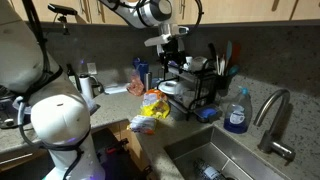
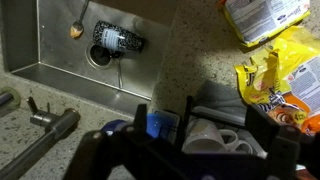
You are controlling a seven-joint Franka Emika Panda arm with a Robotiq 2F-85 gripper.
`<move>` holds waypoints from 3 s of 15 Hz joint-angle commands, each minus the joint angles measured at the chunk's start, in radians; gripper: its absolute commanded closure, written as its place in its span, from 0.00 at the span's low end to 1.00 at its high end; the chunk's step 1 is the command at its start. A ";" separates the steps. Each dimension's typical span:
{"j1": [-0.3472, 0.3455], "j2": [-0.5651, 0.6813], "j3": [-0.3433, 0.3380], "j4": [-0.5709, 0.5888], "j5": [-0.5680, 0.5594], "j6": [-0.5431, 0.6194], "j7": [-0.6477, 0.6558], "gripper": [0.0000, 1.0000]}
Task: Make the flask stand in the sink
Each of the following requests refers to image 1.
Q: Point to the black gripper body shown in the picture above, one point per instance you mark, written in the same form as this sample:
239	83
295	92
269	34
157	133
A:
171	48

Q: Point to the black flask with label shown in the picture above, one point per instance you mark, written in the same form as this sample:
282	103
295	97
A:
208	171

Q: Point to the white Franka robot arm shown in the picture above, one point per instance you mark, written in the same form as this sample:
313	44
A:
56	116

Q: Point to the black robot mounting stand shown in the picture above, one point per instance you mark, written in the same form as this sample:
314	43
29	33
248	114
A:
113	165

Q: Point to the stainless steel sink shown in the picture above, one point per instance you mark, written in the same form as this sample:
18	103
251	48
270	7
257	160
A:
246	160

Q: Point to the white mug on rack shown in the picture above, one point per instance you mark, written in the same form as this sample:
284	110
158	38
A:
200	63

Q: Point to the white bowl with sauce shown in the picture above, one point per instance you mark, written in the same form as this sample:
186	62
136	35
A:
168	87

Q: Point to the stainless steel tumbler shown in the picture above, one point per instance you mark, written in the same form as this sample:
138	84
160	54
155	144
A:
148	81

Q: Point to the black cooking utensil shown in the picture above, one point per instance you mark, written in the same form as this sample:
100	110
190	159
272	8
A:
212	51

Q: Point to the pink plastic bag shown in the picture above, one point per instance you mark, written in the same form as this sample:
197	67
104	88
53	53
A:
136	86

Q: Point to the yellow orange snack bag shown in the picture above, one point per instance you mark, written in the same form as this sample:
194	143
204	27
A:
155	105

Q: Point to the black utensil holder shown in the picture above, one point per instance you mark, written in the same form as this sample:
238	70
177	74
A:
224	81

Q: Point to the teal spatula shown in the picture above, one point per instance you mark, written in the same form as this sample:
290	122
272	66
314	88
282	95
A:
228	51

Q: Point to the white flat tray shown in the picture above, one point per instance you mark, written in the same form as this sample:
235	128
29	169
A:
115	89

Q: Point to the red spatula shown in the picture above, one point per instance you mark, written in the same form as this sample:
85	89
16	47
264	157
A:
236	53

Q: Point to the blue sponge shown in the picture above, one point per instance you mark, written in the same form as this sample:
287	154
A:
208	113

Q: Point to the small yellow white packet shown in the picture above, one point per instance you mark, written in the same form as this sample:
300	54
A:
143	124

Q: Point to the blue dish soap bottle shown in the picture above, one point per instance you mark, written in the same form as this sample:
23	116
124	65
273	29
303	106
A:
237	116

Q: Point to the wooden lower cabinet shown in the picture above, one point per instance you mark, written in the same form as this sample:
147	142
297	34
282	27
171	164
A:
131	140

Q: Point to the wooden upper cabinets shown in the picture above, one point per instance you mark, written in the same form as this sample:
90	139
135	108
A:
250	10

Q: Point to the orange black clamp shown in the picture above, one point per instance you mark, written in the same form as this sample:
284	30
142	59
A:
116	146

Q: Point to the curved metal faucet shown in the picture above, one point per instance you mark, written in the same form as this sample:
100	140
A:
270	143

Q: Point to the black countertop appliance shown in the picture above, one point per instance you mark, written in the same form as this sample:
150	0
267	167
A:
8	113

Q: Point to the white wall outlet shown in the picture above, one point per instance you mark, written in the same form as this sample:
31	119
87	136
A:
92	68

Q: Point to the black camera on stand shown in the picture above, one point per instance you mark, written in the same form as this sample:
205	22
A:
61	10

